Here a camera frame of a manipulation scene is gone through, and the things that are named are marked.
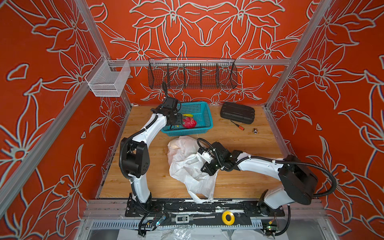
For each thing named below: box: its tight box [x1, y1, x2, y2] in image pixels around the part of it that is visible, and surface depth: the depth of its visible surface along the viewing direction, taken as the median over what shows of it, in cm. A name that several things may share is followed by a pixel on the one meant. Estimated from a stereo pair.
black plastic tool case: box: [220, 102, 255, 125], surface depth 109 cm
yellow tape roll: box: [221, 210, 235, 226], surface depth 71 cm
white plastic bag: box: [167, 135, 219, 203], surface depth 79 cm
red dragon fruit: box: [182, 117, 197, 129], surface depth 102 cm
